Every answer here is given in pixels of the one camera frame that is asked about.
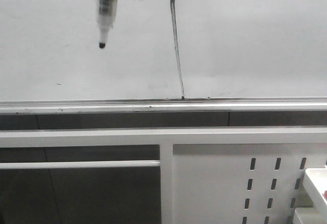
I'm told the white metal frame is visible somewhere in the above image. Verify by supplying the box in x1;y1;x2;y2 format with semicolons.
1;127;326;223

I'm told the white plastic bin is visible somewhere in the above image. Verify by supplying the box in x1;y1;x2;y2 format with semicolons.
302;168;326;222
293;208;320;224

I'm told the white whiteboard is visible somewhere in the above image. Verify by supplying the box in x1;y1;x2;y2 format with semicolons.
1;0;326;101

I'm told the lower white plastic bin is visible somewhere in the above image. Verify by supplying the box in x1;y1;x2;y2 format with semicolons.
293;208;320;224

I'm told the aluminium whiteboard tray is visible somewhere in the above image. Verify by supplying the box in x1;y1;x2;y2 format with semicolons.
1;97;326;115

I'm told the white whiteboard marker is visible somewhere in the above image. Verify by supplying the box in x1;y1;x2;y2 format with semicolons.
97;0;118;49

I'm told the white perforated pegboard panel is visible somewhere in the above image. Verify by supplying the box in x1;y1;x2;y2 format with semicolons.
173;144;326;223

